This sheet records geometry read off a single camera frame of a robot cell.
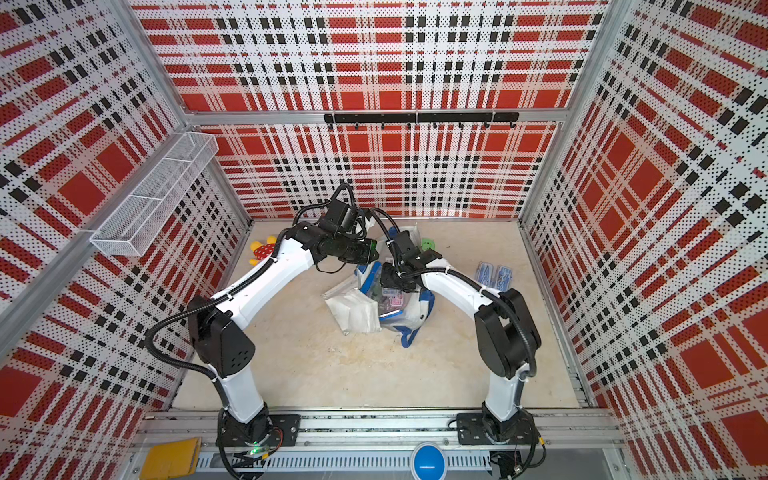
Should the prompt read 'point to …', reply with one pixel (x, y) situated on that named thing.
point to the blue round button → (429, 462)
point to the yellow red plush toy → (262, 251)
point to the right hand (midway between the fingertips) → (389, 281)
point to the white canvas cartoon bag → (368, 304)
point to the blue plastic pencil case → (369, 277)
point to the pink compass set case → (395, 296)
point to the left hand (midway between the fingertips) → (381, 255)
